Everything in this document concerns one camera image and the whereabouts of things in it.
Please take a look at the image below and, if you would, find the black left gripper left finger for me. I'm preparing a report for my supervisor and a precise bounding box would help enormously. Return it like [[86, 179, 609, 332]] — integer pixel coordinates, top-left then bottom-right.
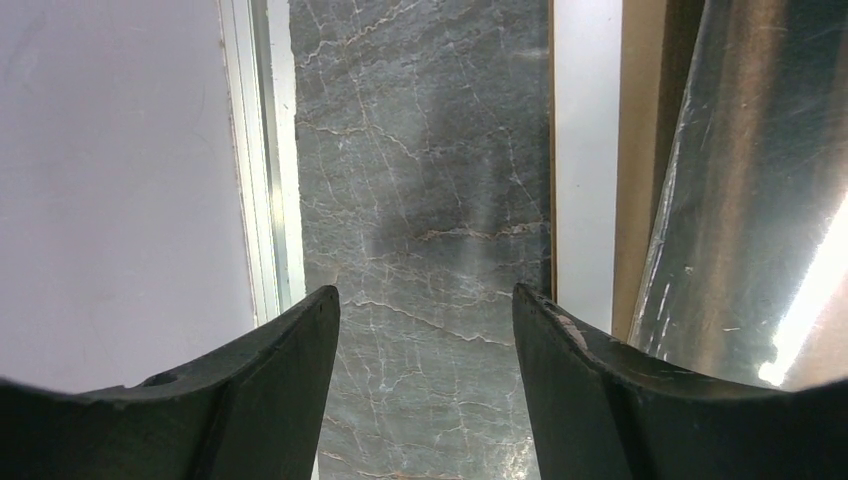
[[1, 285, 340, 479]]

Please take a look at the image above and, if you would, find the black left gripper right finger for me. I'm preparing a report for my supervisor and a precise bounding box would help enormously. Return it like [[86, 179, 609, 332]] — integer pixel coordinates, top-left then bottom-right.
[[512, 283, 847, 479]]

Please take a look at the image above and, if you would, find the aluminium rail frame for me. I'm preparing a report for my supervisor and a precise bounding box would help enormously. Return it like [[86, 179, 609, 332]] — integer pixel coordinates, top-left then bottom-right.
[[219, 0, 306, 326]]

